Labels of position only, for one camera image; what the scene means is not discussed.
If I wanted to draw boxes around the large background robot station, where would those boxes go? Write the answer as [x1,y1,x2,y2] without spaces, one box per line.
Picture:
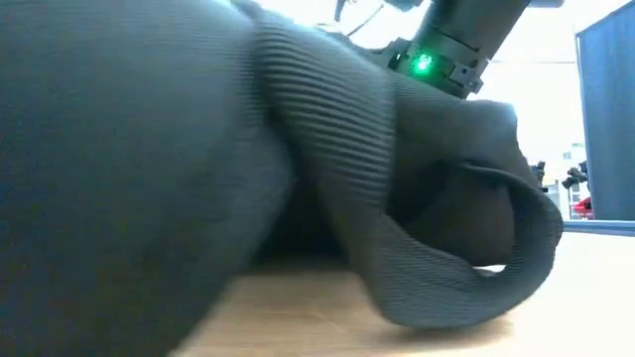
[530,161,548,193]

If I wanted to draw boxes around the black backpack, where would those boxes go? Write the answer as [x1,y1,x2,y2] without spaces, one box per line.
[0,0,565,357]

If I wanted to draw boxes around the red background object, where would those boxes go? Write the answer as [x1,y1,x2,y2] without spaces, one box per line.
[572,196,594,220]

